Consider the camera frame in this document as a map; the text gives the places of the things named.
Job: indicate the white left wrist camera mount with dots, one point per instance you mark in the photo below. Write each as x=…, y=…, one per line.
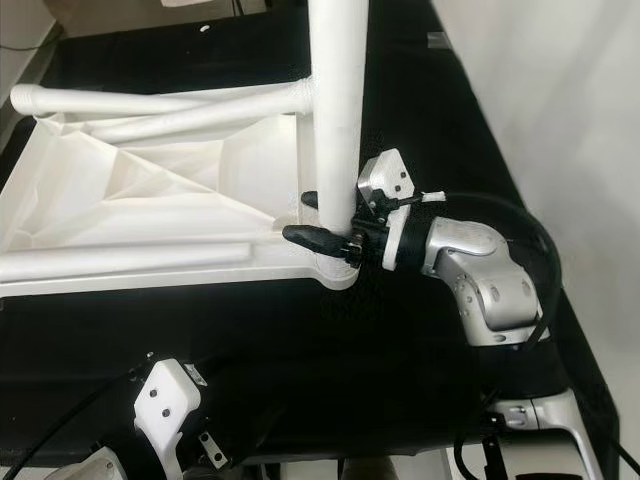
x=165, y=400

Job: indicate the checkered cloth covered table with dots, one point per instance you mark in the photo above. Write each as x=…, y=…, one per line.
x=185, y=3

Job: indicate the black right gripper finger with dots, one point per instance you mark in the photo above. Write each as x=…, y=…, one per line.
x=310, y=238
x=308, y=200

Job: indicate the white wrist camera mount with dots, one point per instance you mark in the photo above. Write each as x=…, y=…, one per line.
x=165, y=400
x=385, y=178

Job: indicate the white plastic table top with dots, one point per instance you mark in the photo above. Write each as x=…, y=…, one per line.
x=190, y=180

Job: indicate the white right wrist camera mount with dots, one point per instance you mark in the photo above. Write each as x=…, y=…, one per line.
x=385, y=178

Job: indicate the clear tape piece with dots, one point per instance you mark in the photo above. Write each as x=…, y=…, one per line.
x=436, y=40

